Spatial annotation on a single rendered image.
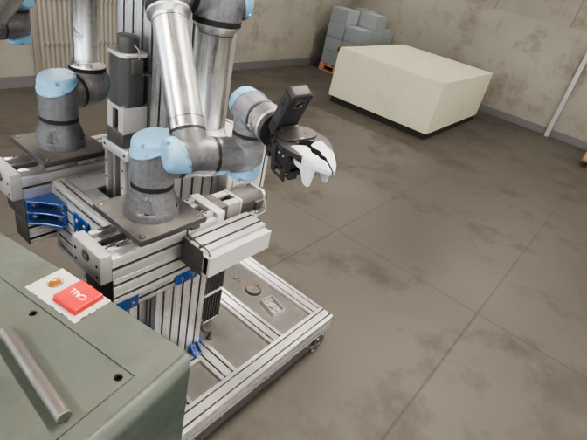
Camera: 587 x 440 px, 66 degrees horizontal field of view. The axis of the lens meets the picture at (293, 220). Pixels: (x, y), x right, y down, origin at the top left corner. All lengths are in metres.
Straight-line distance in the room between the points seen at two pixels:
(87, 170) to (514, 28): 7.82
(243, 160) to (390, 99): 5.57
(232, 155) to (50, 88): 0.77
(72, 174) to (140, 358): 1.00
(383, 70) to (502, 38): 2.88
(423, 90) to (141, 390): 5.80
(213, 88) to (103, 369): 0.71
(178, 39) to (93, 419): 0.72
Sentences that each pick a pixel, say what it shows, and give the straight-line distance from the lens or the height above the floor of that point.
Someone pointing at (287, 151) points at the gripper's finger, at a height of 1.58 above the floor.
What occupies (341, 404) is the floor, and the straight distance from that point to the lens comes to 2.44.
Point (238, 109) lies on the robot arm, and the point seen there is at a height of 1.56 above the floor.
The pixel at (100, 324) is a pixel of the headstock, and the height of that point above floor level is 1.26.
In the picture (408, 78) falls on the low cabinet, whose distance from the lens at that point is 6.35.
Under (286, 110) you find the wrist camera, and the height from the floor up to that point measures 1.63.
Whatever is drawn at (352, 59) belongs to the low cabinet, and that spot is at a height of 0.66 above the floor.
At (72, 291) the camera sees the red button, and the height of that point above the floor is 1.27.
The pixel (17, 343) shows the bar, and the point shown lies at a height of 1.28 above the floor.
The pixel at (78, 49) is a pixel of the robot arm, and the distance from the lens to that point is 1.68.
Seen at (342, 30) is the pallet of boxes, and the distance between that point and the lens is 8.56.
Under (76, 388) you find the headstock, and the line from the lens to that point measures 0.79.
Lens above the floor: 1.87
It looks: 31 degrees down
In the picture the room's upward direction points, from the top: 13 degrees clockwise
